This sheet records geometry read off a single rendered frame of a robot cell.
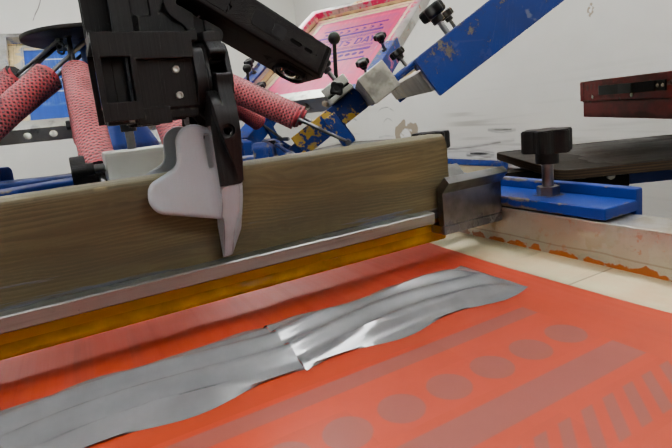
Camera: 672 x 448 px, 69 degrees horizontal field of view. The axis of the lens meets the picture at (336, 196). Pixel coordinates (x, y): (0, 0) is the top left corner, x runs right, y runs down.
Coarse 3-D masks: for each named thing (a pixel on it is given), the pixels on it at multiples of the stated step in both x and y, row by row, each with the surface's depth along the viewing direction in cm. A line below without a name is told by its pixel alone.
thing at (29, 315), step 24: (408, 216) 42; (432, 216) 42; (312, 240) 37; (336, 240) 38; (360, 240) 39; (216, 264) 34; (240, 264) 34; (264, 264) 35; (96, 288) 31; (120, 288) 31; (144, 288) 31; (168, 288) 32; (0, 312) 29; (24, 312) 28; (48, 312) 29; (72, 312) 29
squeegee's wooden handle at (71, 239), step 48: (384, 144) 41; (432, 144) 43; (48, 192) 30; (96, 192) 31; (144, 192) 32; (288, 192) 37; (336, 192) 39; (384, 192) 41; (432, 192) 44; (0, 240) 28; (48, 240) 30; (96, 240) 31; (144, 240) 32; (192, 240) 34; (240, 240) 35; (288, 240) 37; (0, 288) 29; (48, 288) 30
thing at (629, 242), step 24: (504, 216) 46; (528, 216) 44; (552, 216) 41; (624, 216) 38; (648, 216) 38; (504, 240) 47; (528, 240) 44; (552, 240) 42; (576, 240) 40; (600, 240) 38; (624, 240) 36; (648, 240) 35; (600, 264) 38; (624, 264) 37; (648, 264) 35
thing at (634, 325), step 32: (384, 256) 46; (416, 256) 45; (448, 256) 44; (288, 288) 41; (320, 288) 40; (352, 288) 39; (544, 288) 35; (576, 288) 34; (256, 320) 35; (448, 320) 31; (576, 320) 30; (608, 320) 29; (640, 320) 29; (352, 352) 29; (384, 352) 28
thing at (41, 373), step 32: (160, 320) 37; (192, 320) 36; (224, 320) 35; (32, 352) 33; (64, 352) 33; (96, 352) 32; (128, 352) 32; (160, 352) 31; (0, 384) 29; (32, 384) 29; (64, 384) 29; (288, 384) 26; (224, 416) 24
